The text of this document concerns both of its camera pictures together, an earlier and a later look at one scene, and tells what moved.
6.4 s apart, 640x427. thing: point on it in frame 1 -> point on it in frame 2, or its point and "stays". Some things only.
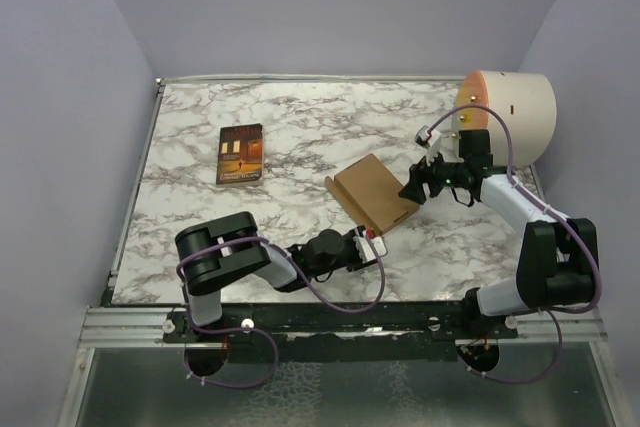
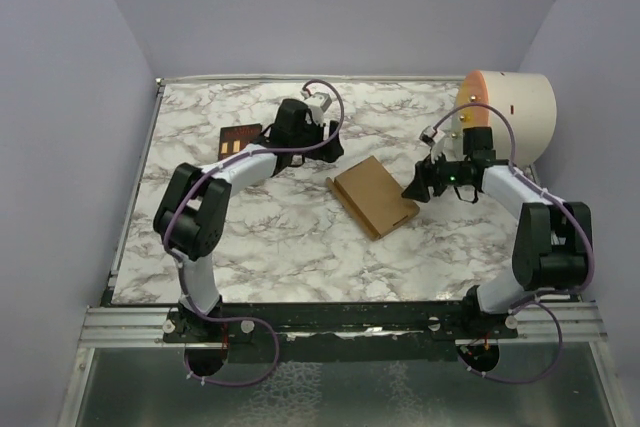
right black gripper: x=422 y=172 stays
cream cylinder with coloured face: x=526 y=100 stays
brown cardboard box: x=372 y=193 stays
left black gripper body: x=350 y=256 -> x=325 y=153
